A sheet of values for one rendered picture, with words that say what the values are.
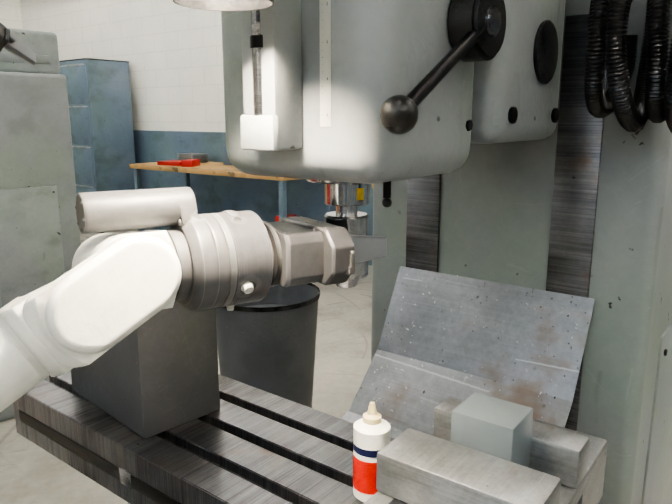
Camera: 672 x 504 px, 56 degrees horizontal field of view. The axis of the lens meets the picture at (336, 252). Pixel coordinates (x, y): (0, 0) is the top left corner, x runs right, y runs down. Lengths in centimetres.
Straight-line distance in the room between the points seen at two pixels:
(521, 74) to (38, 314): 52
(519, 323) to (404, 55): 53
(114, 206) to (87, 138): 735
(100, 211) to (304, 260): 18
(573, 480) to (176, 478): 44
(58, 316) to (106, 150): 743
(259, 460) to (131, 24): 771
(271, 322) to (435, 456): 197
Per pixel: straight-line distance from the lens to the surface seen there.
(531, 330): 96
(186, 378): 88
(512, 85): 70
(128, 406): 89
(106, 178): 792
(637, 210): 92
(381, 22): 54
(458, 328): 100
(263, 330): 254
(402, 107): 48
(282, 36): 55
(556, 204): 94
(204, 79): 726
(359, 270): 65
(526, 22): 73
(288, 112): 55
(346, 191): 63
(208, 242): 55
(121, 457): 89
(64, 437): 100
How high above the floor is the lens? 137
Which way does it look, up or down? 12 degrees down
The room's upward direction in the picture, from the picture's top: straight up
